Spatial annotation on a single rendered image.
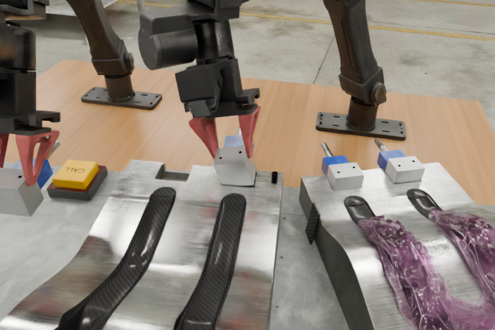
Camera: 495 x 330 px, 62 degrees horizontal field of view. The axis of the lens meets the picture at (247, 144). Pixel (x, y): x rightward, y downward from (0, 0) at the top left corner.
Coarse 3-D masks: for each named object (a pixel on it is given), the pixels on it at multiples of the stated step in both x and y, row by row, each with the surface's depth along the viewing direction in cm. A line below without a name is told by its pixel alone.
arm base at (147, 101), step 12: (108, 84) 100; (120, 84) 100; (84, 96) 105; (96, 96) 105; (108, 96) 103; (120, 96) 102; (132, 96) 104; (144, 96) 105; (156, 96) 105; (144, 108) 101
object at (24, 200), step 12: (48, 156) 62; (0, 168) 56; (12, 168) 58; (48, 168) 60; (0, 180) 54; (12, 180) 54; (24, 180) 54; (0, 192) 54; (12, 192) 53; (24, 192) 54; (36, 192) 57; (0, 204) 55; (12, 204) 55; (24, 204) 55; (36, 204) 57; (24, 216) 56
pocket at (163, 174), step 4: (164, 164) 69; (160, 168) 68; (164, 168) 69; (160, 172) 68; (164, 172) 69; (168, 172) 69; (172, 172) 69; (176, 172) 69; (180, 172) 69; (184, 172) 69; (188, 172) 69; (156, 176) 66; (160, 176) 68; (164, 176) 70; (168, 176) 70; (172, 176) 70; (176, 176) 70; (180, 176) 69; (184, 176) 69; (188, 176) 69; (176, 180) 69; (180, 180) 69; (184, 180) 69
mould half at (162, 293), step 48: (144, 192) 63; (192, 192) 63; (240, 192) 63; (96, 240) 56; (192, 240) 56; (240, 240) 55; (48, 288) 46; (144, 288) 47; (192, 288) 48; (240, 288) 48
